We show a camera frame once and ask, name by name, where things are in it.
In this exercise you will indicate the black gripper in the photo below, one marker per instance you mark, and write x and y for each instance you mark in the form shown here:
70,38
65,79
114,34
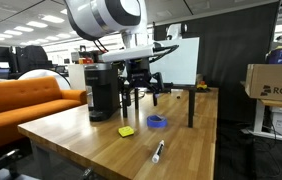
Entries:
137,73

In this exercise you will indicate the white whiteboard marker pen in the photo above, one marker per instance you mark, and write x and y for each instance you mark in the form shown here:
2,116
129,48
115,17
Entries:
158,151

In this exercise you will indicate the white idle robot arm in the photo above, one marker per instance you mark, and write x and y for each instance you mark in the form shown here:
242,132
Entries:
176,30

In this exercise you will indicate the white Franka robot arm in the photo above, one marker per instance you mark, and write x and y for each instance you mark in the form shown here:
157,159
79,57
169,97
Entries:
104,15

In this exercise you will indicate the white whiteboard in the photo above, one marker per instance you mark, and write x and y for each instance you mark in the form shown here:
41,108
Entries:
181,60

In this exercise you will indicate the blue tape roll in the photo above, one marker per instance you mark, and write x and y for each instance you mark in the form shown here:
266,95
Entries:
156,121

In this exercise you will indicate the small dark table item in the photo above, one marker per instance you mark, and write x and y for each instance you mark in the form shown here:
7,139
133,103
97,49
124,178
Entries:
178,97

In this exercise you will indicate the black coffee machine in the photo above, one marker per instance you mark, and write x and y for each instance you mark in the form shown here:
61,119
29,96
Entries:
102,90

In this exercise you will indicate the yellow smiley face block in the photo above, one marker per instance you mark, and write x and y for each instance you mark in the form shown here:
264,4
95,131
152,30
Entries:
126,131

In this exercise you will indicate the black riser stand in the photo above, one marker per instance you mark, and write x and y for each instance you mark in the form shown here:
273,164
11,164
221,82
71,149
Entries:
191,103

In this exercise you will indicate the yellow toy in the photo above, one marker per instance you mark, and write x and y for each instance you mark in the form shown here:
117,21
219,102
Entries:
202,86

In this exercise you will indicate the white round panel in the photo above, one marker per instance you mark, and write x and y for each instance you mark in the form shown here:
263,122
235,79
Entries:
42,75

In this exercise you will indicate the orange sofa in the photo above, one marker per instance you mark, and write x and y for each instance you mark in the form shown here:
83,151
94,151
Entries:
21,103

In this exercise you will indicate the Robotiq cardboard box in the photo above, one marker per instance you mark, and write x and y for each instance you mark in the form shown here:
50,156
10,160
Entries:
274,83

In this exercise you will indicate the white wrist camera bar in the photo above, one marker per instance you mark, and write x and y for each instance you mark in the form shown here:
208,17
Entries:
127,53

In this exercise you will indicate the white pedestal cabinet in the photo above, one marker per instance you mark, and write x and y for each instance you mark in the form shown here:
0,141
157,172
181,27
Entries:
77,76

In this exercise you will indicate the grey metal table frame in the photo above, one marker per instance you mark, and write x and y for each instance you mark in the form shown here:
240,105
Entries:
264,120

